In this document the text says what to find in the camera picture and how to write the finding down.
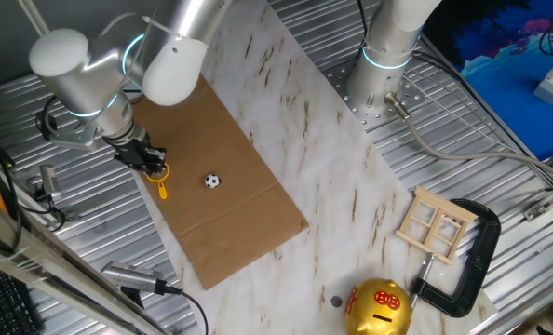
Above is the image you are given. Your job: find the brown cardboard sheet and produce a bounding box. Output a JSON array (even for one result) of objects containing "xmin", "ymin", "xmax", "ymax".
[{"xmin": 116, "ymin": 74, "xmax": 311, "ymax": 291}]

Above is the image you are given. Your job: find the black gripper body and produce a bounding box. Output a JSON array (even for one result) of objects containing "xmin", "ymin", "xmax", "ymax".
[{"xmin": 101, "ymin": 123, "xmax": 168, "ymax": 172}]

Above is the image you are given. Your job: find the yellow plastic bubble ring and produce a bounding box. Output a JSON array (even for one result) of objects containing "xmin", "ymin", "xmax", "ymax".
[{"xmin": 145, "ymin": 163, "xmax": 172, "ymax": 202}]

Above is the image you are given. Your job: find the white slanted pole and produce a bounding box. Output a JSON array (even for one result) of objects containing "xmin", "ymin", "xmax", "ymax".
[{"xmin": 17, "ymin": 0, "xmax": 50, "ymax": 37}]

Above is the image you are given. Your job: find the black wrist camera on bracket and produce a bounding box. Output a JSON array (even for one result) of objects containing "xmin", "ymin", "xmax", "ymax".
[{"xmin": 35, "ymin": 95, "xmax": 99, "ymax": 152}]

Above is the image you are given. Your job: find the thick grey base cable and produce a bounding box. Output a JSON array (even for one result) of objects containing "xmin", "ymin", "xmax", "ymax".
[{"xmin": 384, "ymin": 91, "xmax": 553, "ymax": 186}]

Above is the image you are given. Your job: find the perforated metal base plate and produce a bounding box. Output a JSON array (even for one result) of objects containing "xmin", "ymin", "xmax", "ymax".
[{"xmin": 324, "ymin": 54, "xmax": 427, "ymax": 132}]

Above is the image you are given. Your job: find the silver camera with black plug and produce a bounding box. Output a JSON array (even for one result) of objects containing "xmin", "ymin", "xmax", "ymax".
[{"xmin": 100, "ymin": 261, "xmax": 169, "ymax": 296}]

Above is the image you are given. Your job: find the black metal C-clamp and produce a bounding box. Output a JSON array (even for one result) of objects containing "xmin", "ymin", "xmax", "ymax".
[{"xmin": 408, "ymin": 198, "xmax": 503, "ymax": 319}]

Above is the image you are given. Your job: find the black camera cable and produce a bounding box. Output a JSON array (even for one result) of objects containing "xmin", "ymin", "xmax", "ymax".
[{"xmin": 164, "ymin": 285, "xmax": 210, "ymax": 335}]

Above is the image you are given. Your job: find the small wooden window frame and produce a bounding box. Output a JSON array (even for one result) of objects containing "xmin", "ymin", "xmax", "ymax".
[{"xmin": 395, "ymin": 185, "xmax": 479, "ymax": 267}]

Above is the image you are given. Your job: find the gold piggy bank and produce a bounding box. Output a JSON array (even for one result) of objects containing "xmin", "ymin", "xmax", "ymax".
[{"xmin": 343, "ymin": 277, "xmax": 414, "ymax": 335}]

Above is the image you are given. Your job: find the aluminium frame beam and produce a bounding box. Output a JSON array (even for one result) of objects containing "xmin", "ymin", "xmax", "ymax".
[{"xmin": 0, "ymin": 192, "xmax": 167, "ymax": 335}]

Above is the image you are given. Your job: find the small grey camera on mount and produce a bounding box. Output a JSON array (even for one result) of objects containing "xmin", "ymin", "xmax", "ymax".
[{"xmin": 37, "ymin": 164, "xmax": 64, "ymax": 203}]

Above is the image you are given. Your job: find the black keyboard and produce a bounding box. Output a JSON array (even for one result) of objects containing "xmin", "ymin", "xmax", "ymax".
[{"xmin": 0, "ymin": 259, "xmax": 44, "ymax": 335}]

